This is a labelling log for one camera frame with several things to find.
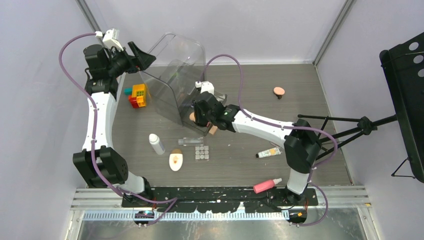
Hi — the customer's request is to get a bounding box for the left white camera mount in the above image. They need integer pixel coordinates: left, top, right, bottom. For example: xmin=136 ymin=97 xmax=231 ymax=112
xmin=94 ymin=28 xmax=125 ymax=52

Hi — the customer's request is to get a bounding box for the clear acrylic drawer organizer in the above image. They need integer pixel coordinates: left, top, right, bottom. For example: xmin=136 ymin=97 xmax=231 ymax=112
xmin=140 ymin=33 xmax=206 ymax=126

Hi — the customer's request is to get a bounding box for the black perforated panel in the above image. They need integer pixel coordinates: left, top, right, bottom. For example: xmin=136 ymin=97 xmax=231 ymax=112
xmin=379 ymin=33 xmax=424 ymax=183

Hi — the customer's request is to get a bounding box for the white cylindrical bottle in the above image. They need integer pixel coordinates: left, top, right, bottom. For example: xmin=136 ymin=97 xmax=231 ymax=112
xmin=148 ymin=133 xmax=165 ymax=155

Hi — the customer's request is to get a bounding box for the white oval compact case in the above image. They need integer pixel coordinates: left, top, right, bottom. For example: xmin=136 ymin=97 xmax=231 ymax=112
xmin=168 ymin=149 xmax=184 ymax=172

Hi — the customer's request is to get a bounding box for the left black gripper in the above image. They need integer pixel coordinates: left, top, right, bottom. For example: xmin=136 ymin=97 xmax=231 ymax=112
xmin=106 ymin=42 xmax=155 ymax=78

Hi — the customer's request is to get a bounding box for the beige makeup sponge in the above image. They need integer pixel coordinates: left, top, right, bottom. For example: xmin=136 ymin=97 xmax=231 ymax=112
xmin=189 ymin=112 xmax=196 ymax=122

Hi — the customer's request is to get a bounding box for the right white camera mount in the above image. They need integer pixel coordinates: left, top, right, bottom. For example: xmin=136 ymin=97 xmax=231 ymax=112
xmin=194 ymin=80 xmax=215 ymax=95

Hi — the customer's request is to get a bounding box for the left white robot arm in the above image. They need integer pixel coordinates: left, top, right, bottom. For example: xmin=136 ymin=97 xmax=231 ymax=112
xmin=72 ymin=41 xmax=156 ymax=207

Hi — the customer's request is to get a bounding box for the pink round powder puff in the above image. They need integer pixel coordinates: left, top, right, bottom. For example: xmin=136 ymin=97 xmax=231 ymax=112
xmin=273 ymin=86 xmax=286 ymax=100

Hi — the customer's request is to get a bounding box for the small printed cream tube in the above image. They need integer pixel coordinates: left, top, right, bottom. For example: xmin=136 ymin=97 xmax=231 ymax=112
xmin=255 ymin=147 xmax=281 ymax=159

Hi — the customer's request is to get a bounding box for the peach concealer stick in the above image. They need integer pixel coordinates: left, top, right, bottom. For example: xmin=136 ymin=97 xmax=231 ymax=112
xmin=208 ymin=125 xmax=219 ymax=136

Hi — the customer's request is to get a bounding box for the grey square sample palette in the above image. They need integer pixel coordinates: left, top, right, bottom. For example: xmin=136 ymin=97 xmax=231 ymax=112
xmin=194 ymin=145 xmax=210 ymax=161

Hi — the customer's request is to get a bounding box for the pink spray bottle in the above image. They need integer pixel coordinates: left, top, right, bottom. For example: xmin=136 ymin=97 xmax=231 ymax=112
xmin=253 ymin=178 xmax=282 ymax=194

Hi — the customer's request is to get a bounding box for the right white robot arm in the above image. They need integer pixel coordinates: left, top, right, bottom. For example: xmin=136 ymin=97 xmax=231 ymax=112
xmin=193 ymin=92 xmax=321 ymax=205

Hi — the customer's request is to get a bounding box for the colourful toy block stack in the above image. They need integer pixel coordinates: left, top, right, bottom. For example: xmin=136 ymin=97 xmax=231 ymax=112
xmin=124 ymin=83 xmax=147 ymax=109

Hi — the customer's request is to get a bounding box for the clear pulled-out drawer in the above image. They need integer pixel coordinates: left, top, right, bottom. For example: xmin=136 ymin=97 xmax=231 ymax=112
xmin=180 ymin=89 xmax=213 ymax=136

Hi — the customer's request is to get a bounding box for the clear small bottle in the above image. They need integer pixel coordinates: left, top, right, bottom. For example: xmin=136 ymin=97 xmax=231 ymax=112
xmin=177 ymin=137 xmax=204 ymax=147

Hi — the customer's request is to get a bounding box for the black tripod stand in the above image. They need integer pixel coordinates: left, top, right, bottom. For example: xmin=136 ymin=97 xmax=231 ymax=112
xmin=297 ymin=114 xmax=398 ymax=148

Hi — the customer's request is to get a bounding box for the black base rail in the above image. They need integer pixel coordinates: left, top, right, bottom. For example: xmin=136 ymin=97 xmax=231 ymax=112
xmin=122 ymin=186 xmax=319 ymax=214

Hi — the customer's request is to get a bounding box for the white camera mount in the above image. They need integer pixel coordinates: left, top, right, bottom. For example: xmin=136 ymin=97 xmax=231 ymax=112
xmin=194 ymin=80 xmax=215 ymax=95
xmin=94 ymin=28 xmax=125 ymax=52

